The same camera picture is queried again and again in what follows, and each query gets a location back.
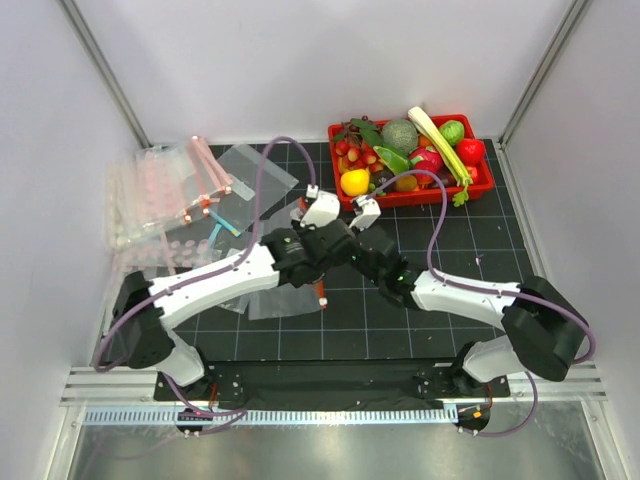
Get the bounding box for toy celery stalk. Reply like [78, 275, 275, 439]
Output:
[408, 106, 473, 207]

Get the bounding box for pink toy dragon fruit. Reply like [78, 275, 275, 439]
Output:
[409, 147, 444, 188]

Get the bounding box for aluminium cable duct rail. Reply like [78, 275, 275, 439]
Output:
[60, 362, 607, 429]

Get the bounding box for brown toy kiwi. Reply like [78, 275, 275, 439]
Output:
[393, 175, 418, 193]

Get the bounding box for purple cable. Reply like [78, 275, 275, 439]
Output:
[92, 135, 321, 434]
[367, 169, 599, 437]

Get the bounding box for green toy pea pod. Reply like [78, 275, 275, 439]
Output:
[373, 146, 410, 175]

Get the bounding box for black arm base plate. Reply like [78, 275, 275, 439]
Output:
[178, 358, 509, 410]

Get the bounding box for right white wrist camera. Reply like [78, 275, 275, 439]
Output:
[349, 195, 381, 231]

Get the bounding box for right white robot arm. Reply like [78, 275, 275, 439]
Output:
[351, 227, 588, 396]

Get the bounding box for red toy tomato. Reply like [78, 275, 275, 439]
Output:
[455, 138, 486, 166]

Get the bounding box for yellow toy bell pepper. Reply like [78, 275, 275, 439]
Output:
[340, 169, 370, 197]

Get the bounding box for red toy strawberry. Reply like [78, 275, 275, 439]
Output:
[466, 165, 480, 185]

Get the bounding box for toy cherry bunch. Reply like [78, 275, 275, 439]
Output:
[335, 140, 378, 174]

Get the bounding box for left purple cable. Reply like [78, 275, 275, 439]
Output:
[92, 135, 321, 434]

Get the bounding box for blue-zipper clear zip bag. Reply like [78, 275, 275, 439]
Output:
[207, 214, 251, 314]

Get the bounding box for green toy custard apple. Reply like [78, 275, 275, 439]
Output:
[439, 120, 465, 147]

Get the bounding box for orange-zipper clear zip bag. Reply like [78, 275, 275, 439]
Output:
[247, 197, 331, 321]

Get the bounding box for dark purple toy mangosteen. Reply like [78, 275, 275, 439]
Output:
[370, 169, 394, 189]

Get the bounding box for clear zip bag on mat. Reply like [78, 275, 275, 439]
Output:
[218, 144, 299, 221]

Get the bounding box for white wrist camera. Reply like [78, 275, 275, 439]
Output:
[349, 195, 381, 231]
[290, 184, 340, 228]

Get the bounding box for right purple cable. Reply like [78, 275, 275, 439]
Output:
[367, 169, 599, 437]

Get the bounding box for pink-zipper zip bag stack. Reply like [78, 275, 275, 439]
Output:
[105, 136, 232, 273]

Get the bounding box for green toy melon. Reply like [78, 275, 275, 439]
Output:
[381, 118, 419, 154]

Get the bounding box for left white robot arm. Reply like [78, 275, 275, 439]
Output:
[112, 219, 357, 400]

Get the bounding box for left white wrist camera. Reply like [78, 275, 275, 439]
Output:
[290, 184, 340, 228]

